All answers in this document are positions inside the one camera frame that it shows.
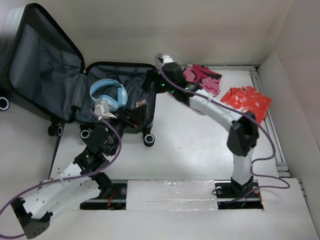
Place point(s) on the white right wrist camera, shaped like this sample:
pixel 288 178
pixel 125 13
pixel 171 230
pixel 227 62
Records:
pixel 166 59

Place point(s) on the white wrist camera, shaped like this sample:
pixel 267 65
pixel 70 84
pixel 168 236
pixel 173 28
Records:
pixel 102 110
pixel 166 59

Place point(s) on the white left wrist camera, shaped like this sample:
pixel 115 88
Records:
pixel 102 110

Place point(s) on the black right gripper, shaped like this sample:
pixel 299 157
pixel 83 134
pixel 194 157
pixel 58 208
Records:
pixel 157 82

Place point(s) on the clear plastic cosmetic tray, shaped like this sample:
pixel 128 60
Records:
pixel 141 103

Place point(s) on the black white astronaut suitcase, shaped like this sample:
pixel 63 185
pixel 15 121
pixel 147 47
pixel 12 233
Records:
pixel 40 64

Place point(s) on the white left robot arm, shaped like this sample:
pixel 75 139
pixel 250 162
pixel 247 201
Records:
pixel 84 178

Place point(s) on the light blue headphones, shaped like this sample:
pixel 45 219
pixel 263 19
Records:
pixel 111 91

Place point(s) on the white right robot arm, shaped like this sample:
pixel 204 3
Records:
pixel 242 128

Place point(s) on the pink camouflage pants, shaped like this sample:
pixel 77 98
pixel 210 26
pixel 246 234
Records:
pixel 204 77

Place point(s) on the orange white tie-dye pants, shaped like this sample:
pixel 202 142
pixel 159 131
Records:
pixel 246 99

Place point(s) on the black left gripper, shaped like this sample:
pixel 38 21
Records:
pixel 137 115

